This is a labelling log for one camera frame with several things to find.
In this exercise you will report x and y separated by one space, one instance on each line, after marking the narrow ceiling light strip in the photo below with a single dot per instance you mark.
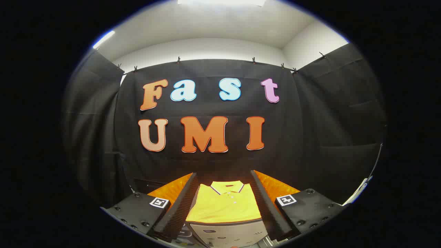
103 39

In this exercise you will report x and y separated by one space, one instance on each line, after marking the black backdrop cloth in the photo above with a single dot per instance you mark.
303 131

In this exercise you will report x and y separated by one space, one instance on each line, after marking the white panel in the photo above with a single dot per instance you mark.
358 191

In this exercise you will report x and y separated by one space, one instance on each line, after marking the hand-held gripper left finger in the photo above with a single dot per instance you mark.
181 206

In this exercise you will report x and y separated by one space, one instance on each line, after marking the wide ceiling light panel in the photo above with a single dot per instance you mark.
220 2

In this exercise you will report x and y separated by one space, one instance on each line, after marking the yellow polo shirt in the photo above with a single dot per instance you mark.
224 206

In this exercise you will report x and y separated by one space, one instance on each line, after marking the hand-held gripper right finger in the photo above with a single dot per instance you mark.
267 206

